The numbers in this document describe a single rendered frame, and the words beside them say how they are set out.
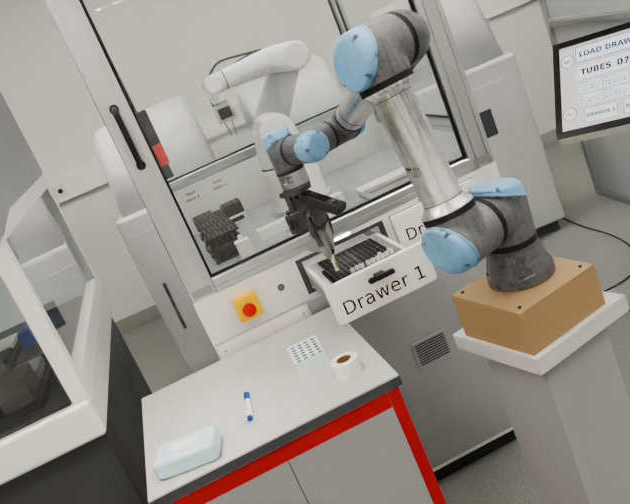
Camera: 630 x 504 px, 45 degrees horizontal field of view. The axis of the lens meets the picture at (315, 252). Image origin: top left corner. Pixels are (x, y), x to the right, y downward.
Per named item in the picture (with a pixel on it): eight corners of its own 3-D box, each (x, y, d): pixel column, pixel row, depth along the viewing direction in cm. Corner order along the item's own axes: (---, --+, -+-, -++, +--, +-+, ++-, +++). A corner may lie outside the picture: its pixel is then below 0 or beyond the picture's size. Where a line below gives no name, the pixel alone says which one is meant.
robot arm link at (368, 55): (517, 243, 157) (402, 1, 148) (473, 279, 149) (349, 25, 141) (477, 250, 167) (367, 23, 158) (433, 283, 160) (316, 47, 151)
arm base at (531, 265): (568, 260, 167) (557, 221, 164) (530, 295, 159) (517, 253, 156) (513, 257, 179) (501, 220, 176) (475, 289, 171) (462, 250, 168)
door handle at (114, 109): (148, 169, 203) (116, 103, 198) (139, 173, 203) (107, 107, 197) (147, 167, 208) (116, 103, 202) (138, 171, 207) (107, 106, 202)
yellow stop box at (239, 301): (265, 314, 219) (255, 292, 217) (242, 324, 218) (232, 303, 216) (261, 309, 224) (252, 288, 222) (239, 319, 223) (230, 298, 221)
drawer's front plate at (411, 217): (485, 210, 233) (474, 178, 230) (403, 250, 229) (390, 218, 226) (483, 209, 235) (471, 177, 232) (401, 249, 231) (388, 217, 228)
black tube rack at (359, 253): (403, 273, 207) (395, 252, 205) (346, 301, 204) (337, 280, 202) (377, 256, 228) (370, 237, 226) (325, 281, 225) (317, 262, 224)
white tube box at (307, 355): (330, 362, 191) (325, 350, 190) (300, 377, 190) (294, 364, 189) (320, 346, 203) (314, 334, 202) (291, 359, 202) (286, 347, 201)
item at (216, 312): (509, 203, 237) (495, 160, 233) (213, 346, 223) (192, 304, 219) (402, 172, 327) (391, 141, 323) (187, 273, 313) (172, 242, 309)
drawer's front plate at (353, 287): (438, 278, 199) (424, 241, 196) (340, 326, 195) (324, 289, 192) (435, 277, 200) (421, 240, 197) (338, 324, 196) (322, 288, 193)
